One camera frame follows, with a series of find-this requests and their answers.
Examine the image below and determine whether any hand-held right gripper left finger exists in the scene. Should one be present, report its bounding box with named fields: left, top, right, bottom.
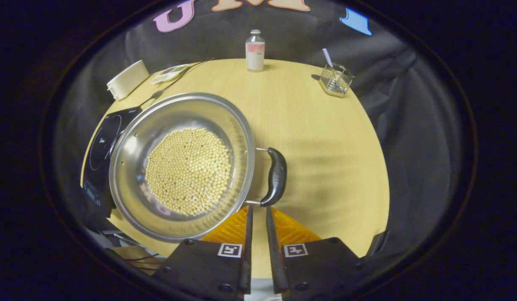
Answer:
left=152, top=205, right=254, bottom=301

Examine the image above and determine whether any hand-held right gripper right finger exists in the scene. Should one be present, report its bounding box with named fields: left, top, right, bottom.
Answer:
left=265, top=206, right=361, bottom=301

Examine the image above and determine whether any pile of yellow soybeans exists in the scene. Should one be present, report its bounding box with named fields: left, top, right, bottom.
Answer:
left=146, top=128, right=234, bottom=217

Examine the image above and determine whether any stainless steel pot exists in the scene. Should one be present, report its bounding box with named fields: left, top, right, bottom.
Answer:
left=109, top=92, right=287, bottom=244

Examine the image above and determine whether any black induction cooktop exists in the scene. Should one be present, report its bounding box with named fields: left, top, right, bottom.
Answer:
left=81, top=107, right=144, bottom=218

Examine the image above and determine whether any white divided dish of beans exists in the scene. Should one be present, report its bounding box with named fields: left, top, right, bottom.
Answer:
left=150, top=64, right=190, bottom=85

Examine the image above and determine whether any clear bottle with pink label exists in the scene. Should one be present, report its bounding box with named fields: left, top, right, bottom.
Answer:
left=246, top=29, right=266, bottom=72

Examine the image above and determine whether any white plastic box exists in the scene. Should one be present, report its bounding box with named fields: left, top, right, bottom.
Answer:
left=107, top=60, right=150, bottom=101

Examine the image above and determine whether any wire mesh basket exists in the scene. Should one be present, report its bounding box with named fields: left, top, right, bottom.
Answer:
left=319, top=63, right=354, bottom=97

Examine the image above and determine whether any black power cable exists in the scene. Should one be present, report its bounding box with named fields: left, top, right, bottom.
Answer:
left=139, top=59, right=215, bottom=107

